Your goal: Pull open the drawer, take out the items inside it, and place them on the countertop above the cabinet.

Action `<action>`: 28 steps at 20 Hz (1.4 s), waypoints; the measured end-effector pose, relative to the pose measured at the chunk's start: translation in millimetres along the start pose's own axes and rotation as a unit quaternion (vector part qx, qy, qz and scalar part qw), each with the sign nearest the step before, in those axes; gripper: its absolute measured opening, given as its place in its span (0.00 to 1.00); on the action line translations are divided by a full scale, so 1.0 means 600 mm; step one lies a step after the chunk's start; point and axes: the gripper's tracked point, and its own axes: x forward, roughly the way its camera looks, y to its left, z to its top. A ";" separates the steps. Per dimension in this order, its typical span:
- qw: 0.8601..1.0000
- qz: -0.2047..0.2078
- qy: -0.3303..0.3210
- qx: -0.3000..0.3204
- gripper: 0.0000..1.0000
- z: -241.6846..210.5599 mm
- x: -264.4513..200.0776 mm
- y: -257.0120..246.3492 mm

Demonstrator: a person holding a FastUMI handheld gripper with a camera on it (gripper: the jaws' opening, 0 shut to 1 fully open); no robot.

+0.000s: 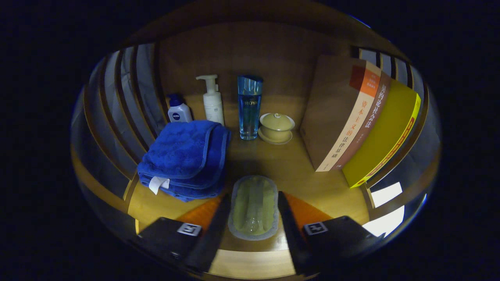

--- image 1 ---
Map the wooden cabinet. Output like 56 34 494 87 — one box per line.
70 0 442 279

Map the pale yellow lidded teacup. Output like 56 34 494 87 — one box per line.
258 112 296 145

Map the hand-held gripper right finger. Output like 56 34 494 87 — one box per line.
277 190 386 276

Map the white pump bottle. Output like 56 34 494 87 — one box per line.
195 74 225 126

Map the small white blue-capped bottle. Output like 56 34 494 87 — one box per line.
167 93 193 123

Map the blue glass bottle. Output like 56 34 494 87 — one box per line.
237 75 264 141

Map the yellow book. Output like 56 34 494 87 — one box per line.
342 79 422 189

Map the wooden countertop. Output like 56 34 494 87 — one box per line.
125 94 371 252

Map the brown book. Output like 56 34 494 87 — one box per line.
334 71 393 170

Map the blue folded towel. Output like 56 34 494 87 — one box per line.
137 120 232 203

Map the beige orange book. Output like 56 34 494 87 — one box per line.
300 55 382 173

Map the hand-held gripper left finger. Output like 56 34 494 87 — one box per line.
132 193 232 276

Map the pale green clear-wrapped pack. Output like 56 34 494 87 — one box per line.
228 175 280 241

